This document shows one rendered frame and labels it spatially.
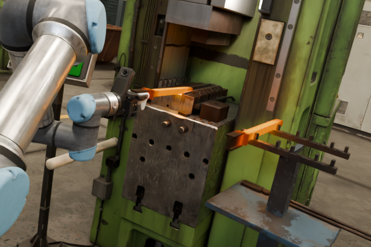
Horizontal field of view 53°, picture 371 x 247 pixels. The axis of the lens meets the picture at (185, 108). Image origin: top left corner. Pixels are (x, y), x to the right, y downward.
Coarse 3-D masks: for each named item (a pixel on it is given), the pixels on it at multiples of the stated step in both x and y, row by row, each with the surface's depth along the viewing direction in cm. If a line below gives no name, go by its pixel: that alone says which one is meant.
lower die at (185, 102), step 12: (180, 84) 186; (192, 84) 187; (204, 84) 188; (156, 96) 163; (168, 96) 161; (180, 96) 158; (192, 96) 156; (204, 96) 166; (168, 108) 161; (180, 108) 159; (192, 108) 157
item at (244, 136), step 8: (272, 120) 141; (280, 120) 144; (256, 128) 124; (264, 128) 127; (272, 128) 135; (232, 136) 106; (240, 136) 112; (248, 136) 113; (232, 144) 108; (240, 144) 113
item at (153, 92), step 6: (132, 90) 127; (138, 90) 128; (144, 90) 130; (150, 90) 134; (156, 90) 138; (162, 90) 142; (168, 90) 147; (174, 90) 151; (180, 90) 156; (186, 90) 162; (150, 96) 134
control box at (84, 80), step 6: (90, 54) 164; (96, 54) 169; (84, 60) 163; (90, 60) 163; (96, 60) 171; (84, 66) 162; (90, 66) 162; (12, 72) 165; (84, 72) 161; (90, 72) 164; (66, 78) 160; (72, 78) 160; (78, 78) 160; (84, 78) 160; (90, 78) 166; (72, 84) 166; (78, 84) 165; (84, 84) 163
